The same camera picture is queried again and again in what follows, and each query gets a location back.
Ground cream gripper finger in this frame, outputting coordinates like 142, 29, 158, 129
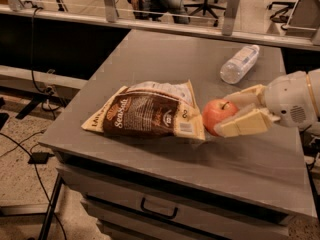
224, 84, 266, 109
213, 104, 280, 138

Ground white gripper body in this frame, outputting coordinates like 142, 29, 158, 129
264, 71, 314, 128

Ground red apple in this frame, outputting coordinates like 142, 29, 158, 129
202, 99, 238, 136

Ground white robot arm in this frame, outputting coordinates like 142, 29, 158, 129
214, 69, 320, 137

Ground brown sea salt chip bag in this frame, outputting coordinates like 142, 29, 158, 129
81, 81, 205, 140

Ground clear plastic water bottle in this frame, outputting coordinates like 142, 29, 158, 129
220, 45, 260, 84

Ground seated person legs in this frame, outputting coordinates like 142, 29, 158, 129
130, 0, 189, 24

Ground grey drawer cabinet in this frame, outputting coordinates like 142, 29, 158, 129
57, 164, 289, 240

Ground black power adapter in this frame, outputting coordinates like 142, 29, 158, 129
28, 152, 50, 164

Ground black drawer handle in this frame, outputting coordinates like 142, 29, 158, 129
140, 197, 178, 220

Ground black hanging cable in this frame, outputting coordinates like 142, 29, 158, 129
29, 6, 66, 112

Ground black floor cable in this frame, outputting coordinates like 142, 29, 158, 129
0, 129, 69, 240

